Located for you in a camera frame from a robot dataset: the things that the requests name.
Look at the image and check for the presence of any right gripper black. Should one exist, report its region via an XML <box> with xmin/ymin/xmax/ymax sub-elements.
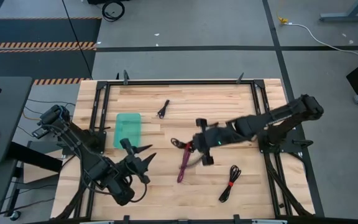
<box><xmin>183</xmin><ymin>118</ymin><xmax>239</xmax><ymax>169</ymax></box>

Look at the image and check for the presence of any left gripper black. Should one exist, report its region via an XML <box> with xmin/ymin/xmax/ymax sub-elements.
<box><xmin>116</xmin><ymin>138</ymin><xmax>157</xmax><ymax>185</ymax></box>

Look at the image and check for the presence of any purple USB-C cable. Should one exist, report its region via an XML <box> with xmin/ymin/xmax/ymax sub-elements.
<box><xmin>170</xmin><ymin>138</ymin><xmax>195</xmax><ymax>184</ymax></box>

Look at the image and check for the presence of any translucent green plastic bin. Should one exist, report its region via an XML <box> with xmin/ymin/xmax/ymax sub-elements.
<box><xmin>112</xmin><ymin>113</ymin><xmax>142</xmax><ymax>149</ymax></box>

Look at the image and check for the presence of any black cable with red tie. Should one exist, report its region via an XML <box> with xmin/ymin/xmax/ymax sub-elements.
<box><xmin>218</xmin><ymin>164</ymin><xmax>242</xmax><ymax>203</ymax></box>

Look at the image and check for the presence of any small black USB-C cable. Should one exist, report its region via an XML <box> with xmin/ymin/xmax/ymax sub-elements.
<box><xmin>156</xmin><ymin>99</ymin><xmax>171</xmax><ymax>119</ymax></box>

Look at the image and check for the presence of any black power adapter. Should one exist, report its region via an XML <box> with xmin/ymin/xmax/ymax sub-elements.
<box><xmin>31</xmin><ymin>127</ymin><xmax>48</xmax><ymax>139</ymax></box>

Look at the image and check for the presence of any black side desk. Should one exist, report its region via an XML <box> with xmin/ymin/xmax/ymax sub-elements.
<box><xmin>0</xmin><ymin>76</ymin><xmax>34</xmax><ymax>164</ymax></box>

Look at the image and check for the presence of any black mat with hazard stripes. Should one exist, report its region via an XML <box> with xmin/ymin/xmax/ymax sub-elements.
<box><xmin>0</xmin><ymin>16</ymin><xmax>103</xmax><ymax>86</ymax></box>

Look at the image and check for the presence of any grey metal table leg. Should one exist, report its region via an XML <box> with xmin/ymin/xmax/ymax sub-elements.
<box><xmin>319</xmin><ymin>0</ymin><xmax>358</xmax><ymax>23</ymax></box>

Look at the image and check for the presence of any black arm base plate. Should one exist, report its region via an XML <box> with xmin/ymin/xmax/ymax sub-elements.
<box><xmin>256</xmin><ymin>128</ymin><xmax>314</xmax><ymax>154</ymax></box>
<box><xmin>62</xmin><ymin>129</ymin><xmax>108</xmax><ymax>156</ymax></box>

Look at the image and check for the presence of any black aluminium table frame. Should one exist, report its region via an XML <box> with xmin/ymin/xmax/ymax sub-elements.
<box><xmin>54</xmin><ymin>70</ymin><xmax>316</xmax><ymax>224</ymax></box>

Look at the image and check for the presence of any black desk leg frame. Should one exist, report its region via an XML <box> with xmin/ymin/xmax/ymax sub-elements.
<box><xmin>4</xmin><ymin>141</ymin><xmax>63</xmax><ymax>218</ymax></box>

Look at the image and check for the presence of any thin black floor cable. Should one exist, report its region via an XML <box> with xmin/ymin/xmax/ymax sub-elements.
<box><xmin>61</xmin><ymin>0</ymin><xmax>93</xmax><ymax>80</ymax></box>

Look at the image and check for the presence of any coiled black floor cable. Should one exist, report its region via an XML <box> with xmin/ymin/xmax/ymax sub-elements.
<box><xmin>101</xmin><ymin>0</ymin><xmax>126</xmax><ymax>22</ymax></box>

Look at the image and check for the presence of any yellow plug and cord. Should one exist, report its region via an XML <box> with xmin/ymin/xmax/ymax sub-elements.
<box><xmin>276</xmin><ymin>0</ymin><xmax>290</xmax><ymax>26</ymax></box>

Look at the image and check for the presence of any white floor cable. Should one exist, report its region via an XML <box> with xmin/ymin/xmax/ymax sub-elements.
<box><xmin>286</xmin><ymin>22</ymin><xmax>358</xmax><ymax>64</ymax></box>

